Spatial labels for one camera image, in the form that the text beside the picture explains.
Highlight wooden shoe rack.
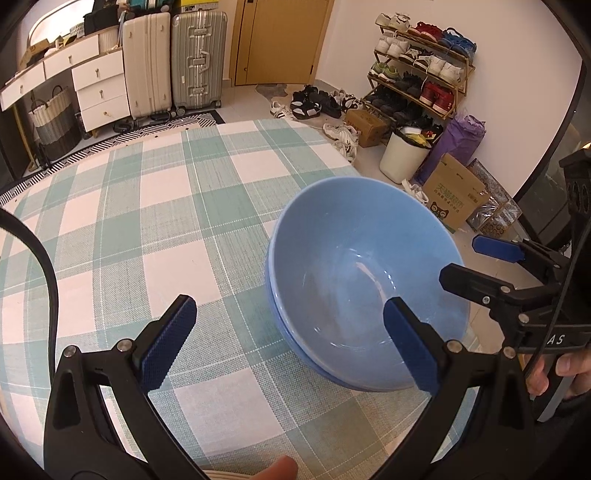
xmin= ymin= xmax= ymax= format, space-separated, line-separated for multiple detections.
xmin=362 ymin=27 xmax=476 ymax=121

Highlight purple bag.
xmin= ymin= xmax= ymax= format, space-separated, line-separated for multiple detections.
xmin=413 ymin=114 xmax=487 ymax=186

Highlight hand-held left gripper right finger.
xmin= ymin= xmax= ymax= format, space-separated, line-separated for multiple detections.
xmin=369 ymin=298 xmax=536 ymax=480

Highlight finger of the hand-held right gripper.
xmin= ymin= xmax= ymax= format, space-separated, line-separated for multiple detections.
xmin=473 ymin=234 xmax=571 ymax=280
xmin=438 ymin=263 xmax=532 ymax=311

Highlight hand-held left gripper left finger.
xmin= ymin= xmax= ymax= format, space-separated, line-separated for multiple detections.
xmin=44 ymin=295 xmax=208 ymax=480

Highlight person's right hand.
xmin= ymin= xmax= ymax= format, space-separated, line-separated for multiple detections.
xmin=526 ymin=346 xmax=591 ymax=398

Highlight small brown cardboard box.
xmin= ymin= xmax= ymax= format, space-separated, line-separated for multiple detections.
xmin=344 ymin=108 xmax=389 ymax=149

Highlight black cable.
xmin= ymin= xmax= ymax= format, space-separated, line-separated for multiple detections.
xmin=0 ymin=209 xmax=60 ymax=370
xmin=522 ymin=251 xmax=580 ymax=377

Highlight white suitcase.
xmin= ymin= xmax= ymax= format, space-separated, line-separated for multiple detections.
xmin=122 ymin=11 xmax=174 ymax=119

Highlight teal suitcase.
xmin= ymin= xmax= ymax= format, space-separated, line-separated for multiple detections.
xmin=126 ymin=0 xmax=181 ymax=13

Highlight person's left hand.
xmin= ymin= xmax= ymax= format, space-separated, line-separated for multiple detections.
xmin=251 ymin=455 xmax=299 ymax=480

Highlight tan wooden door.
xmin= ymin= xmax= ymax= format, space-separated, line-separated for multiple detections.
xmin=233 ymin=0 xmax=336 ymax=86

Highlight shoe rack with shoes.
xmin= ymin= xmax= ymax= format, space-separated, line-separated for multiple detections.
xmin=369 ymin=12 xmax=478 ymax=121

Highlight white framed mirror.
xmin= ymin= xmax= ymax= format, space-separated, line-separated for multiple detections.
xmin=27 ymin=0 xmax=98 ymax=52

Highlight white trash bin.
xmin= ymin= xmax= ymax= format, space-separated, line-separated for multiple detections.
xmin=379 ymin=125 xmax=433 ymax=186

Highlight cat print cardboard box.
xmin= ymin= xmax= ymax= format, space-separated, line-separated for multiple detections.
xmin=422 ymin=152 xmax=491 ymax=234

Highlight patterned plastic bag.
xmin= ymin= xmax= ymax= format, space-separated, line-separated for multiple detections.
xmin=466 ymin=159 xmax=523 ymax=236

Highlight silver suitcase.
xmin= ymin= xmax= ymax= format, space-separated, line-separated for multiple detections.
xmin=170 ymin=10 xmax=229 ymax=116

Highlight white dressing table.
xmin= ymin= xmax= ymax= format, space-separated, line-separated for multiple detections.
xmin=0 ymin=34 xmax=133 ymax=135

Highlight woven grey white basket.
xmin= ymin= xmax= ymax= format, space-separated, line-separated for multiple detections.
xmin=27 ymin=85 xmax=82 ymax=158

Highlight small open cardboard box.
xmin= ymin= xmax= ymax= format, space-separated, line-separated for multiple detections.
xmin=20 ymin=39 xmax=52 ymax=66

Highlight scattered assorted sneakers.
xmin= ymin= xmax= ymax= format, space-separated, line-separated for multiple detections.
xmin=270 ymin=85 xmax=430 ymax=206

